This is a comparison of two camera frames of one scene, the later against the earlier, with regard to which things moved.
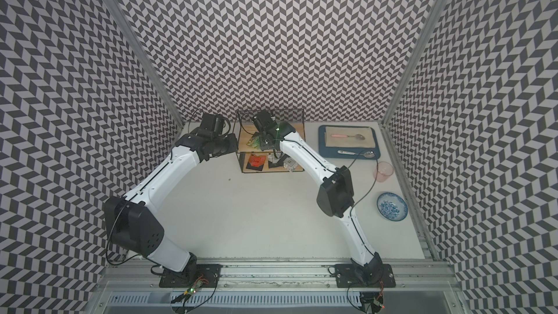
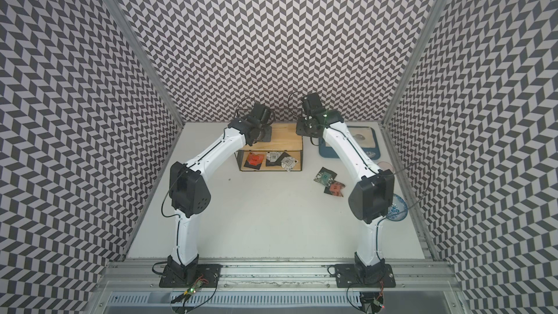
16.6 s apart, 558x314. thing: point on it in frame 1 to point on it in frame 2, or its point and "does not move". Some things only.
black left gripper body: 230,137 to 267,128
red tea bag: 256,163 does not move
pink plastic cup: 385,170 does not move
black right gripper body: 264,142 to 304,127
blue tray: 346,153 does not move
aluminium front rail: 277,277 does not move
